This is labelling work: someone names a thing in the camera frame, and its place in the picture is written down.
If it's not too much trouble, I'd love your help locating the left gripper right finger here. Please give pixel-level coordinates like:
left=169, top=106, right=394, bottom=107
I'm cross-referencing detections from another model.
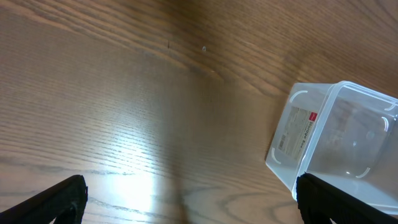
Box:
left=296, top=173, right=397, bottom=224

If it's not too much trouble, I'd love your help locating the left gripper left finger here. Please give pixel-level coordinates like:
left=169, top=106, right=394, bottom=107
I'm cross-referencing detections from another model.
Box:
left=1, top=175, right=88, bottom=224

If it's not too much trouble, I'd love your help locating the clear plastic storage container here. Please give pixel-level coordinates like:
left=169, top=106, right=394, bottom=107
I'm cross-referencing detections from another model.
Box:
left=265, top=81, right=397, bottom=215

